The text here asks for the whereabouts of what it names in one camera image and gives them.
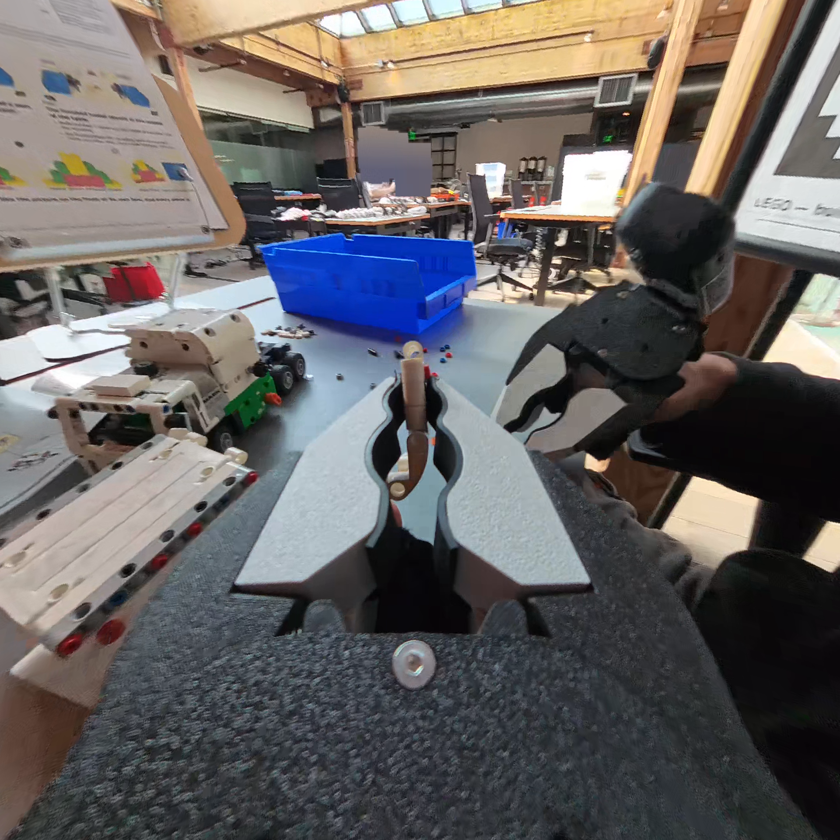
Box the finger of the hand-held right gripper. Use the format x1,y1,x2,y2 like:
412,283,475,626
492,341,578,431
505,387,634,460

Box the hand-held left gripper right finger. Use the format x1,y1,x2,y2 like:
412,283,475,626
423,377,593,634

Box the instruction sheet on clipboard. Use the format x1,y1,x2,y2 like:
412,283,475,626
0,0,248,273

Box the scattered red blue lego studs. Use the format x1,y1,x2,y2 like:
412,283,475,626
394,341,455,367

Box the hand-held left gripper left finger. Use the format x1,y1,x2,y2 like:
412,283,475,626
233,374,403,634

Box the black office chair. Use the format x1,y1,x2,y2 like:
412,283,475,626
467,172,536,296
231,181,290,263
317,176,364,212

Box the grey ventilation duct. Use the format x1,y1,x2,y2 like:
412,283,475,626
384,79,657,129

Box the laminated instruction sheet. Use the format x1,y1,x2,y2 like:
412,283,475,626
0,0,229,250

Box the white lego container body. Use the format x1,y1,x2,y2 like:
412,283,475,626
0,427,258,710

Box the person's dark clothing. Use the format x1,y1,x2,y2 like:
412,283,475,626
689,548,840,840

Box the white box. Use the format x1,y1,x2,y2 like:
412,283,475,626
560,150,634,217

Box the person's right forearm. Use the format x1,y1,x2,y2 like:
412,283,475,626
630,357,840,509

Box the white green lego truck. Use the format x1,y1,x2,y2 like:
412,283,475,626
46,308,308,473

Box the wooden desk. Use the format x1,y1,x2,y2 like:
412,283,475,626
325,213,431,237
500,206,621,308

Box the white framed sign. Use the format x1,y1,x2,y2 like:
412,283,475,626
734,0,840,275

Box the blue plastic bin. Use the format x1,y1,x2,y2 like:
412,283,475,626
260,233,478,336

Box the tan lego beam piece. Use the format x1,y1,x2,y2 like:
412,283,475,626
387,340,434,501

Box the person's right hand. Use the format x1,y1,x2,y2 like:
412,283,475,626
656,354,739,424

